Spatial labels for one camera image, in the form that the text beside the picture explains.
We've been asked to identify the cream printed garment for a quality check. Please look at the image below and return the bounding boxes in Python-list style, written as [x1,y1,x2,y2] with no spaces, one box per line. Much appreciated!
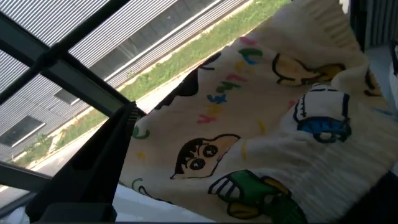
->
[119,0,398,224]

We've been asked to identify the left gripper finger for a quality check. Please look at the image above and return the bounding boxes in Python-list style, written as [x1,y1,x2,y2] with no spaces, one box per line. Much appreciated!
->
[26,101,139,223]

